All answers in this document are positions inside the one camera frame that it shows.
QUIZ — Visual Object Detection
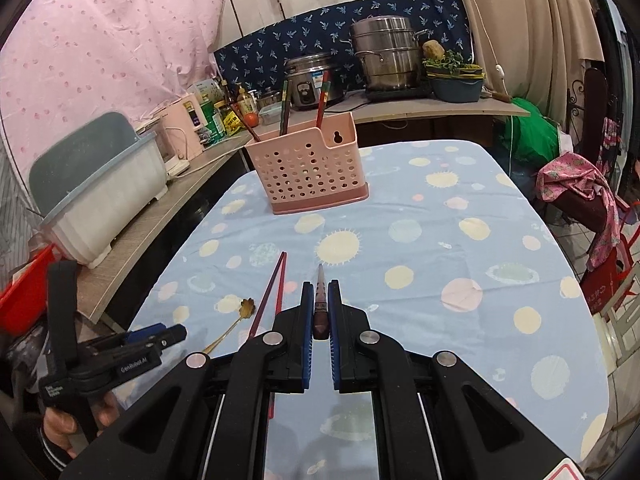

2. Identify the blue planet-print tablecloth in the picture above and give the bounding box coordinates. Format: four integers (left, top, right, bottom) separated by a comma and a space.
116, 141, 608, 460

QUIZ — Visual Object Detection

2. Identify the dark red chopstick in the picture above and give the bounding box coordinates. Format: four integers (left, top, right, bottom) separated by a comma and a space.
312, 263, 330, 340

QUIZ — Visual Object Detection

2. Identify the pink kitchen appliance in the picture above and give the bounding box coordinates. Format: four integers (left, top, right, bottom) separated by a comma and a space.
153, 93, 207, 160

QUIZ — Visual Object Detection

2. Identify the navy leaf-print backsplash cloth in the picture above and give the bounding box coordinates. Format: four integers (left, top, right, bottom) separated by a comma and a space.
215, 0, 473, 94

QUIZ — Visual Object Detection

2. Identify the pink floral cloth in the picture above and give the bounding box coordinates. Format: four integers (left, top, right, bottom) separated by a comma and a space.
536, 152, 622, 271

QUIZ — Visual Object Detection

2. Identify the silver rice cooker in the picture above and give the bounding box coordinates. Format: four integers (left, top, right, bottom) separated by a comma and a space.
284, 52, 345, 110

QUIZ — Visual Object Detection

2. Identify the beige hanging curtain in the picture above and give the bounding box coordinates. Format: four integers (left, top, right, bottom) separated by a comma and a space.
462, 0, 604, 125

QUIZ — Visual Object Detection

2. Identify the green chopstick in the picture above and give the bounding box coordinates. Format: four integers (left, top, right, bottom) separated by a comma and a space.
279, 78, 291, 136

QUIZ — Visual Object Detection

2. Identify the gold flower spoon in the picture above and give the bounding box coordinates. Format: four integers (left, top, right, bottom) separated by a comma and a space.
203, 298, 256, 354

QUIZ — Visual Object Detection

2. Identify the person's left hand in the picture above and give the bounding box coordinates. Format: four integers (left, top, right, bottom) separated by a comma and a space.
41, 391, 122, 453

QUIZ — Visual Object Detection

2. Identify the yellow oil bottle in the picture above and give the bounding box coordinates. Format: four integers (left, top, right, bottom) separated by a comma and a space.
236, 86, 257, 116

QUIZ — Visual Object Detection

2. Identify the brown spoon handle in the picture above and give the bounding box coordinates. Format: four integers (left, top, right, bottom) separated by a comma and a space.
231, 103, 260, 142

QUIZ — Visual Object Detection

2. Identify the red tomato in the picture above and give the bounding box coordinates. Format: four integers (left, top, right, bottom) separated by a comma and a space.
244, 113, 259, 127

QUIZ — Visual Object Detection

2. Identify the stainless steel steamer pot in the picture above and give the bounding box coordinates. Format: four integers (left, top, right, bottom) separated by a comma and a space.
350, 15, 422, 92

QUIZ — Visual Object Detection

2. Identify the white dish drainer blue lid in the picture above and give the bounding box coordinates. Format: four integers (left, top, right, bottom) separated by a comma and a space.
28, 112, 168, 269

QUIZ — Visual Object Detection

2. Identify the green plastic bag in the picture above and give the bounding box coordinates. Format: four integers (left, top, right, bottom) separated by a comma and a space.
499, 98, 560, 171

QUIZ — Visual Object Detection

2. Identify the clear food storage container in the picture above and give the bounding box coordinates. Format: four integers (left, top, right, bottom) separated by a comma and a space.
258, 102, 282, 126

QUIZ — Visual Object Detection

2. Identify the pink dotted curtain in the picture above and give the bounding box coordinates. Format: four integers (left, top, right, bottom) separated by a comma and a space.
1, 0, 224, 174

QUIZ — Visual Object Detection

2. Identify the blue basin with vegetables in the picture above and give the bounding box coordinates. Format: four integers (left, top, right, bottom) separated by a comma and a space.
423, 50, 485, 104

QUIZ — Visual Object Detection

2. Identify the wooden L-shaped counter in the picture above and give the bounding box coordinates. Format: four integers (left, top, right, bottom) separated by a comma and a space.
77, 91, 527, 325

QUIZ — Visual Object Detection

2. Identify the pink perforated utensil holder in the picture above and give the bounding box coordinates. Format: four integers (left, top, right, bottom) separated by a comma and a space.
245, 112, 369, 214

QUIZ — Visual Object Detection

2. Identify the red plastic bin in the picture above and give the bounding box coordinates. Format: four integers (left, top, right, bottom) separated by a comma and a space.
0, 245, 55, 337

